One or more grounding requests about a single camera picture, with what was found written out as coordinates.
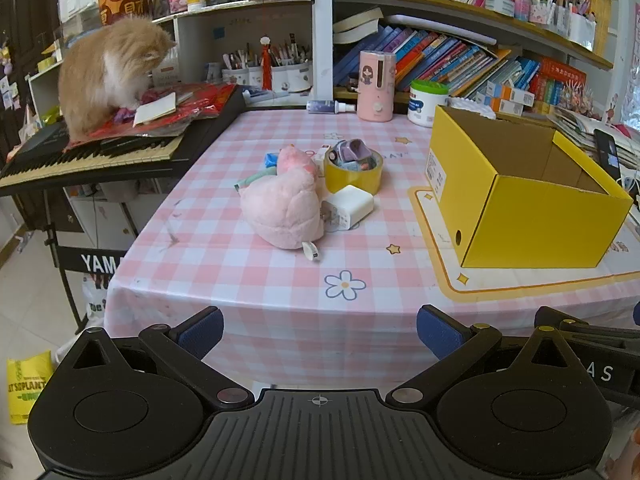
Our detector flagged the white shelf unit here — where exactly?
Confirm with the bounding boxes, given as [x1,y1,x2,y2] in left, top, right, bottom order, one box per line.
[27,0,313,111]

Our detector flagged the white stationery organisers with pens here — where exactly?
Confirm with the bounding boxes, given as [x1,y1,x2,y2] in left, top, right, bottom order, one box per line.
[530,0,598,51]

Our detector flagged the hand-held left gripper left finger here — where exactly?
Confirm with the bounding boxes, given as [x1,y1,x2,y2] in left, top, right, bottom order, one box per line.
[55,306,256,411]

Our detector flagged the stack of beige books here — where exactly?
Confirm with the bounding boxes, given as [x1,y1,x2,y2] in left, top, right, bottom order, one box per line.
[332,7,385,45]

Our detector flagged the yellow cardboard box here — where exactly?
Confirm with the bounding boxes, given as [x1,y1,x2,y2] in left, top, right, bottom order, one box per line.
[425,105,635,269]

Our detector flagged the small white pen holder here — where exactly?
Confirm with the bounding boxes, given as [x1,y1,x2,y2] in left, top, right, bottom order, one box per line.
[221,50,263,86]

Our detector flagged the white charging cable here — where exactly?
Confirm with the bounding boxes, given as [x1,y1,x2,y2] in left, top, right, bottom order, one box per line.
[620,167,640,206]

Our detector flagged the black smartphone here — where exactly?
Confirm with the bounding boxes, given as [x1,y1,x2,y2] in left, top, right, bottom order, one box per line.
[594,129,623,186]

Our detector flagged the cream paper booklet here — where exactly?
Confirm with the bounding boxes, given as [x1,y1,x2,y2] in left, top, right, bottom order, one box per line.
[132,92,178,127]

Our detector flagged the orange and white boxes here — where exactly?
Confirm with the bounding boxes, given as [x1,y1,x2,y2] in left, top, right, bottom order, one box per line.
[477,82,538,116]

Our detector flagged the red boxed book set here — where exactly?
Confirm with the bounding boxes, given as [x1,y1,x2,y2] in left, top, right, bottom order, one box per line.
[530,57,588,108]

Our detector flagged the red tassel ornament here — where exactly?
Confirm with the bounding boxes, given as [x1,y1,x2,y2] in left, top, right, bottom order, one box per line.
[257,35,275,91]

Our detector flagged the yellow plastic bag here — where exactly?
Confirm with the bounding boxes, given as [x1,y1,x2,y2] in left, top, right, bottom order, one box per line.
[6,350,56,426]

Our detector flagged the yellow tape roll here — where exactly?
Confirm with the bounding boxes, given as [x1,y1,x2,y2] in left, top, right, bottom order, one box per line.
[323,145,385,195]

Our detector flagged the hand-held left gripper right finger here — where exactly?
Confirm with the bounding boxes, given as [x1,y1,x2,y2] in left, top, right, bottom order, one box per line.
[385,304,608,411]

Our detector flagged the white mat with orange border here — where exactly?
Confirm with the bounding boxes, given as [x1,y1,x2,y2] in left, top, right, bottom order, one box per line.
[407,185,640,306]

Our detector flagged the pink plush toy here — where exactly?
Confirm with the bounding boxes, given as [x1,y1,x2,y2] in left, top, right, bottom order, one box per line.
[239,145,326,262]

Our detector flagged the pink humidifier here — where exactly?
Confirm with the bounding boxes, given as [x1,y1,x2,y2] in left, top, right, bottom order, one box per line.
[356,50,397,122]

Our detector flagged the grey toy car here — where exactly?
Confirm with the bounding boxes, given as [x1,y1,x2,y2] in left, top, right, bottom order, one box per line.
[331,139,376,173]

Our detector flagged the white tub with green lid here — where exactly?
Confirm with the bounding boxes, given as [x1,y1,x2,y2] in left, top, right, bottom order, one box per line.
[407,79,450,128]

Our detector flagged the pile of red packets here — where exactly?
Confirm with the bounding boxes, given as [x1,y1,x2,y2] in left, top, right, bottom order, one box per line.
[90,84,236,140]

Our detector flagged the black keyboard stand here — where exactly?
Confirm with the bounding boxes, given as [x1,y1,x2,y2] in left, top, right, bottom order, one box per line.
[42,187,146,336]

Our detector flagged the orange and white cat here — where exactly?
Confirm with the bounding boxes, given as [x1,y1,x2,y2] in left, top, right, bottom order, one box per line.
[57,16,178,142]

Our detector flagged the stack of papers and booklets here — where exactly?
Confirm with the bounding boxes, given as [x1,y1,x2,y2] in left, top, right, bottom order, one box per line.
[547,105,640,161]

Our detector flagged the row of colourful books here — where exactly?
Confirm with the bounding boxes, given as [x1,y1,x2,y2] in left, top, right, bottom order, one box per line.
[332,22,541,111]

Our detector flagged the white power adapter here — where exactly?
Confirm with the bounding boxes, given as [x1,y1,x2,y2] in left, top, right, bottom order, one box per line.
[320,185,375,232]

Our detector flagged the pink checkered tablecloth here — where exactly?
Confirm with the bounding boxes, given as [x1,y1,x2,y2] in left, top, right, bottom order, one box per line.
[102,107,640,396]

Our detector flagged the black electronic keyboard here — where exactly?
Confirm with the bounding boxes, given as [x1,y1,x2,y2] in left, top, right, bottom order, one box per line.
[0,87,248,198]

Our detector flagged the white cotton pad pack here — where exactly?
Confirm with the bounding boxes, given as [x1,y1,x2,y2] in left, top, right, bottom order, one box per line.
[447,96,498,121]

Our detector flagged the large white pen holder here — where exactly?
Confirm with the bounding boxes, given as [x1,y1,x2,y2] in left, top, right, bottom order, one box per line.
[270,40,313,93]

